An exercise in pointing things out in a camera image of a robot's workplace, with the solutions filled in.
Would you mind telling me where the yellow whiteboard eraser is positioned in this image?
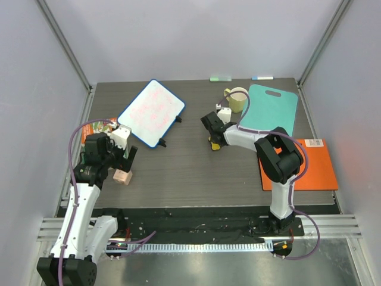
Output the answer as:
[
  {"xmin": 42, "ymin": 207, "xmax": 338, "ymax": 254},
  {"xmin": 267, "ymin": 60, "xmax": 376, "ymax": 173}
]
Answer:
[{"xmin": 208, "ymin": 137, "xmax": 221, "ymax": 151}]

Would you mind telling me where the blue framed whiteboard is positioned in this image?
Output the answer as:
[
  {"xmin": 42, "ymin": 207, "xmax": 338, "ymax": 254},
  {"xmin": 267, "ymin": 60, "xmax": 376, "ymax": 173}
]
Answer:
[{"xmin": 117, "ymin": 79, "xmax": 185, "ymax": 148}]

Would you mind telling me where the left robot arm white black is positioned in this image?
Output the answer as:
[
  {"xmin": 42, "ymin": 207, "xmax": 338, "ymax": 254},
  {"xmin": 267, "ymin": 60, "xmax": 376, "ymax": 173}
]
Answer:
[{"xmin": 36, "ymin": 127, "xmax": 138, "ymax": 285}]

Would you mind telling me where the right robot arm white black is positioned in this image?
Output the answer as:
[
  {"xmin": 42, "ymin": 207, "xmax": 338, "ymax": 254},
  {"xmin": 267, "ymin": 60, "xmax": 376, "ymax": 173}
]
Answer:
[{"xmin": 201, "ymin": 112, "xmax": 304, "ymax": 235}]

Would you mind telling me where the pink cube power adapter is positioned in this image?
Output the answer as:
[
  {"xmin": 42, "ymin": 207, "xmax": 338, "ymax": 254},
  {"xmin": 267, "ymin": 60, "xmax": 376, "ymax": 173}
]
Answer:
[{"xmin": 113, "ymin": 169, "xmax": 133, "ymax": 185}]

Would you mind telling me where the orange treehouse book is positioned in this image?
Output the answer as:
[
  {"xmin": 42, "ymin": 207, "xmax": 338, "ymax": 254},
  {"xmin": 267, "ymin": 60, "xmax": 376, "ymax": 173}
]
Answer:
[{"xmin": 81, "ymin": 117, "xmax": 117, "ymax": 148}]

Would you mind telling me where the pale yellow mug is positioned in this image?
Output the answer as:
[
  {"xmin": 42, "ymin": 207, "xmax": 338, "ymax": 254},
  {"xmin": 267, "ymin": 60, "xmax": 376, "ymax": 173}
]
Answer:
[{"xmin": 223, "ymin": 87, "xmax": 248, "ymax": 114}]

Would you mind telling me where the green eraser block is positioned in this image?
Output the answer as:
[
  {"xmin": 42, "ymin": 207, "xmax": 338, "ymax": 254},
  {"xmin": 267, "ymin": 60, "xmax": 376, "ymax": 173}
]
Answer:
[{"xmin": 210, "ymin": 76, "xmax": 232, "ymax": 82}]

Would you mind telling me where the teal cutting board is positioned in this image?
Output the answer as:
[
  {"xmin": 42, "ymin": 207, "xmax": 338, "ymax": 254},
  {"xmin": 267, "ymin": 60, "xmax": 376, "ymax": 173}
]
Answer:
[{"xmin": 240, "ymin": 84, "xmax": 298, "ymax": 136}]

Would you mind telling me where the blue white marker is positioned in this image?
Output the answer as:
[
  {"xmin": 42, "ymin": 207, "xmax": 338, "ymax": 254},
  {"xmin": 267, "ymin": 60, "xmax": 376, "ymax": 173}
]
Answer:
[{"xmin": 251, "ymin": 76, "xmax": 274, "ymax": 80}]

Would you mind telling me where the orange clipboard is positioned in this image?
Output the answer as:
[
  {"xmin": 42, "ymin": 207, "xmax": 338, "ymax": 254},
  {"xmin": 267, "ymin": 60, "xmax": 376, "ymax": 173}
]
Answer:
[{"xmin": 258, "ymin": 138, "xmax": 339, "ymax": 191}]

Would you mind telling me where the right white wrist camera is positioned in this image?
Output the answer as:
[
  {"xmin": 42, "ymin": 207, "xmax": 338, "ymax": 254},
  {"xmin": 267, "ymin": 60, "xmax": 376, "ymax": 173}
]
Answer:
[{"xmin": 216, "ymin": 104, "xmax": 232, "ymax": 124}]

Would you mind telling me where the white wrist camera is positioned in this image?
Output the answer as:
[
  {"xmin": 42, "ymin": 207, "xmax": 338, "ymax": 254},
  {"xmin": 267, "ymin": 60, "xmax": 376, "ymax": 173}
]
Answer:
[
  {"xmin": 109, "ymin": 125, "xmax": 131, "ymax": 151},
  {"xmin": 216, "ymin": 104, "xmax": 232, "ymax": 124}
]

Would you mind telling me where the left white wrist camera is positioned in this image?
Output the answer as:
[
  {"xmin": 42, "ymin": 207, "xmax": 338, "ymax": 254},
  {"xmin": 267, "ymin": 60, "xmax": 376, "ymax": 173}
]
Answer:
[{"xmin": 109, "ymin": 125, "xmax": 131, "ymax": 151}]

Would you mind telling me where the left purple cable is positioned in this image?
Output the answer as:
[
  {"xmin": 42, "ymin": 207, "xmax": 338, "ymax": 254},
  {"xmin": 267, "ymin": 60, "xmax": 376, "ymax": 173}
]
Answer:
[{"xmin": 58, "ymin": 119, "xmax": 157, "ymax": 286}]

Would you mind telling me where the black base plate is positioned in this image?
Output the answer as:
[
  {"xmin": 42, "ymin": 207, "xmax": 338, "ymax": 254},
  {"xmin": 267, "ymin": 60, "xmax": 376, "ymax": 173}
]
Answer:
[{"xmin": 92, "ymin": 206, "xmax": 305, "ymax": 244}]

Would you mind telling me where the white slotted cable duct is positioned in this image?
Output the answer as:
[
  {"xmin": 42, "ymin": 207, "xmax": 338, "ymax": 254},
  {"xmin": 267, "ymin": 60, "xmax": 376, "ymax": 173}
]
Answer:
[{"xmin": 104, "ymin": 241, "xmax": 274, "ymax": 254}]

